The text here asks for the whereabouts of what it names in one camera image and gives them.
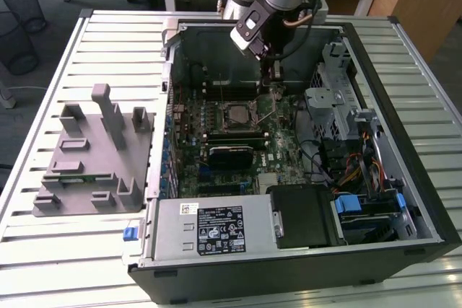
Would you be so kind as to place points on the silver-topped CPU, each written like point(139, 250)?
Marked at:
point(238, 115)

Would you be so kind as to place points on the CPU socket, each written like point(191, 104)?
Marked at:
point(238, 128)

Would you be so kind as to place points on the black RAM slot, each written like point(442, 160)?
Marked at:
point(260, 145)
point(231, 85)
point(234, 142)
point(231, 89)
point(231, 93)
point(231, 98)
point(234, 138)
point(234, 134)

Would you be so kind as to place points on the silver disk bay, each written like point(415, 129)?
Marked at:
point(326, 100)

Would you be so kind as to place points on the green motherboard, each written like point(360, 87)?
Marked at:
point(285, 149)

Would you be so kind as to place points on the black graphics card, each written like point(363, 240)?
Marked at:
point(231, 158)

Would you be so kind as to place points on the silver chipset heatsink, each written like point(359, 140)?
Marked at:
point(269, 182)

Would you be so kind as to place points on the black plastic shroud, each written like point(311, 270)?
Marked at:
point(303, 214)

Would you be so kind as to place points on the blue disk carrier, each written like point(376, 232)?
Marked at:
point(348, 207)

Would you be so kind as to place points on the wooden cabinet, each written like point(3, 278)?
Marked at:
point(426, 5)

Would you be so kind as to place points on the dark hard disk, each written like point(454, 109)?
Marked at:
point(368, 228)

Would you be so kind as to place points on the silver power supply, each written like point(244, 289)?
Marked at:
point(166, 228)

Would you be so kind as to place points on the black PC case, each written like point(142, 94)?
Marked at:
point(252, 279)

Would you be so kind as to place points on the green RAM stick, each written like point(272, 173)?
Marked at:
point(86, 178)

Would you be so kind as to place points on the blue case latch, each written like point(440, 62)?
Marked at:
point(130, 234)

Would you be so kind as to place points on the black mesh waste bin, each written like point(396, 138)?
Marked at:
point(25, 8)
point(14, 48)

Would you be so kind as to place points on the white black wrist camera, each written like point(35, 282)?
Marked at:
point(247, 28)

